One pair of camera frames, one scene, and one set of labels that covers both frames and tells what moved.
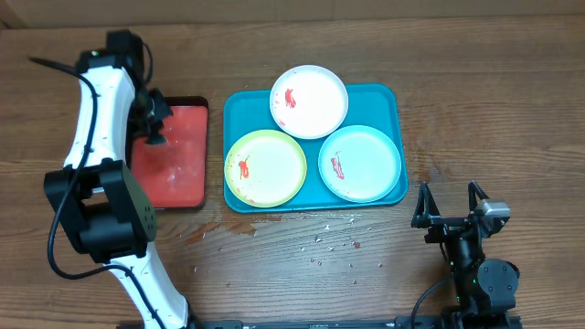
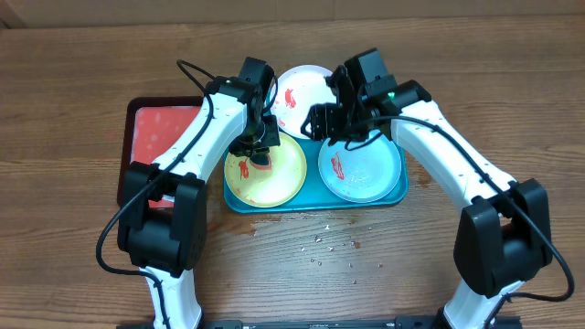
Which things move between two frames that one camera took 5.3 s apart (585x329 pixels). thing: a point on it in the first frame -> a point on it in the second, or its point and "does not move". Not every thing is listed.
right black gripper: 425,216 -> 322,122
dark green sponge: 159,141 -> 260,158
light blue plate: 359,164 does not move
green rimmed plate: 265,168 does not move
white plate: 308,101 does not move
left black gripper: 164,111 -> 241,149
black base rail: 458,321 does not move
